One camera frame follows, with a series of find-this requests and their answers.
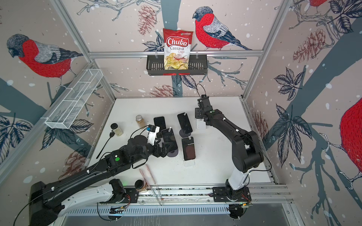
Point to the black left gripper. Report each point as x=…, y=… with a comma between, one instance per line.
x=159, y=153

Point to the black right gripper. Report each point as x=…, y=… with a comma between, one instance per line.
x=197, y=111

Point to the teal phone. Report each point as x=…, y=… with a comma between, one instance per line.
x=188, y=148

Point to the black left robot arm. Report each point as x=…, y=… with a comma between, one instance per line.
x=93, y=184

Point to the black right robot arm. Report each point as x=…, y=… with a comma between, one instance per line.
x=246, y=153

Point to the dark round stand front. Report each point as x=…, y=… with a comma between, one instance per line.
x=173, y=153

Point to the dark round stand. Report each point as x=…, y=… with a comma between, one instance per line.
x=183, y=134
x=173, y=153

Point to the white stand far right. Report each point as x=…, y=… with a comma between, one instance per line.
x=201, y=125

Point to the white stand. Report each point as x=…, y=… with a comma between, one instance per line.
x=201, y=125
x=189, y=163

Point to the purple phone with sticker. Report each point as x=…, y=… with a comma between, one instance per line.
x=168, y=136

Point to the black phone with sticker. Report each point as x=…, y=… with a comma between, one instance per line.
x=185, y=124

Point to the green-edged phone back left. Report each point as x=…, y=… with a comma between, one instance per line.
x=160, y=122

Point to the dark round stand back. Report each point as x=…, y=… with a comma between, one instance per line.
x=183, y=134

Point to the white stand front centre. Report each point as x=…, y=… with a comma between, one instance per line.
x=189, y=163

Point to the pink chopstick right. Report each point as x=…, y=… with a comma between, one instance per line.
x=154, y=179

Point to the brown spice glass jar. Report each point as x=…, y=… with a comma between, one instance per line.
x=140, y=121

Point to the black-lid spice jar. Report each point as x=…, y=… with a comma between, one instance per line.
x=116, y=129

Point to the black spoon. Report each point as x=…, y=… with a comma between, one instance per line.
x=110, y=136

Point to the Chuba cassava chips bag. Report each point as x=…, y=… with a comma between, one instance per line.
x=177, y=47

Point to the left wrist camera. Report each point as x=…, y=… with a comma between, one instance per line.
x=152, y=133

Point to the black-lid jar on rail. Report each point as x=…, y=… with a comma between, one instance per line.
x=141, y=186

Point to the black wire basket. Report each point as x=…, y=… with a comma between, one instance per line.
x=197, y=66

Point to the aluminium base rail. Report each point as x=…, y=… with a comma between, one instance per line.
x=167, y=195

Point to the white wire shelf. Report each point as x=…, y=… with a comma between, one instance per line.
x=76, y=96

